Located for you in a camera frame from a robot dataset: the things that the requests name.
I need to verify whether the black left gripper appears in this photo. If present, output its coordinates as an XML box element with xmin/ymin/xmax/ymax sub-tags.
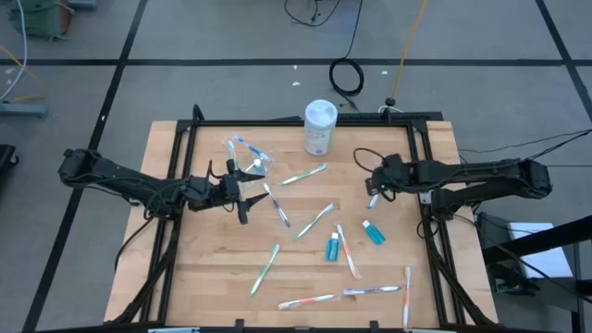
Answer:
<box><xmin>184</xmin><ymin>159</ymin><xmax>271</xmax><ymax>227</ymax></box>

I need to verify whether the black metal stand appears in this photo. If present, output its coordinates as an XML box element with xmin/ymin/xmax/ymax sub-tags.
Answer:
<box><xmin>475</xmin><ymin>212</ymin><xmax>592</xmax><ymax>333</ymax></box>

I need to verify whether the white floor cable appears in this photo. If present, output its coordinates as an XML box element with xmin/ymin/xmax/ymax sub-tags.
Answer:
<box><xmin>0</xmin><ymin>0</ymin><xmax>29</xmax><ymax>102</ymax></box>

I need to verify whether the white wipes canister green stripe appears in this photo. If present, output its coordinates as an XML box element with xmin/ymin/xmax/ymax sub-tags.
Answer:
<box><xmin>303</xmin><ymin>98</ymin><xmax>339</xmax><ymax>157</ymax></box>

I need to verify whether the navy white toothbrush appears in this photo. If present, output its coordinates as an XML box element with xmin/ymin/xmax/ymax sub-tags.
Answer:
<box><xmin>342</xmin><ymin>284</ymin><xmax>402</xmax><ymax>297</ymax></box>

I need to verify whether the orange white toothbrush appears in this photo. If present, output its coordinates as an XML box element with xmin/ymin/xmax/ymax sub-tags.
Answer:
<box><xmin>335</xmin><ymin>223</ymin><xmax>363</xmax><ymax>280</ymax></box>
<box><xmin>277</xmin><ymin>292</ymin><xmax>342</xmax><ymax>312</ymax></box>
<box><xmin>401</xmin><ymin>265</ymin><xmax>413</xmax><ymax>332</ymax></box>

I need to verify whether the grey metal base plate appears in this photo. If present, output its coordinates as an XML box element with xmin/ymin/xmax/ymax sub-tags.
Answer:
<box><xmin>0</xmin><ymin>102</ymin><xmax>49</xmax><ymax>118</ymax></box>

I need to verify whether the black hanging cable with coil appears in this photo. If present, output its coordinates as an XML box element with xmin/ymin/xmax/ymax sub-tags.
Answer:
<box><xmin>327</xmin><ymin>0</ymin><xmax>366</xmax><ymax>115</ymax></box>

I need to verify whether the green bag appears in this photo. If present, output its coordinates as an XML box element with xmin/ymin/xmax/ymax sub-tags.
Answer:
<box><xmin>7</xmin><ymin>0</ymin><xmax>75</xmax><ymax>42</ymax></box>

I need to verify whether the yellow hanging cable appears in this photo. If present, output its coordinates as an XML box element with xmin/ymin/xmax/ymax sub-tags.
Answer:
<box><xmin>389</xmin><ymin>0</ymin><xmax>429</xmax><ymax>108</ymax></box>

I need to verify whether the black equipment foot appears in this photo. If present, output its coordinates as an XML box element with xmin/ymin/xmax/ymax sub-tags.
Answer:
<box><xmin>0</xmin><ymin>143</ymin><xmax>19</xmax><ymax>168</ymax></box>

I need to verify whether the long black floor cable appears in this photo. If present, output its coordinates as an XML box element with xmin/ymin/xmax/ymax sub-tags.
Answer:
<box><xmin>457</xmin><ymin>129</ymin><xmax>592</xmax><ymax>154</ymax></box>

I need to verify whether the black aluminium table frame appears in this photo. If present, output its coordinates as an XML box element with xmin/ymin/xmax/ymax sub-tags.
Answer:
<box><xmin>110</xmin><ymin>104</ymin><xmax>500</xmax><ymax>333</ymax></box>

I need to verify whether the thin black floor cable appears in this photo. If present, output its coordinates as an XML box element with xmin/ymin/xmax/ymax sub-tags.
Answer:
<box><xmin>283</xmin><ymin>0</ymin><xmax>342</xmax><ymax>28</ymax></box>

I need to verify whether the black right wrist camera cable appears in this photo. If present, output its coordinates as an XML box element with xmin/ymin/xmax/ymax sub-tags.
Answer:
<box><xmin>352</xmin><ymin>147</ymin><xmax>388</xmax><ymax>176</ymax></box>

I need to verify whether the pile of toothbrushes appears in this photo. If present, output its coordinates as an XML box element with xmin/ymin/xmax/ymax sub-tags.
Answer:
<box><xmin>220</xmin><ymin>133</ymin><xmax>278</xmax><ymax>189</ymax></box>

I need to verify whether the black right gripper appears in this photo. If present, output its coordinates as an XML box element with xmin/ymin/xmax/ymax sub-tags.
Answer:
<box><xmin>364</xmin><ymin>154</ymin><xmax>420</xmax><ymax>204</ymax></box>

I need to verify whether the white box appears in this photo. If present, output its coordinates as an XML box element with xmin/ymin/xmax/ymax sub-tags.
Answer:
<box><xmin>507</xmin><ymin>222</ymin><xmax>574</xmax><ymax>279</ymax></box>

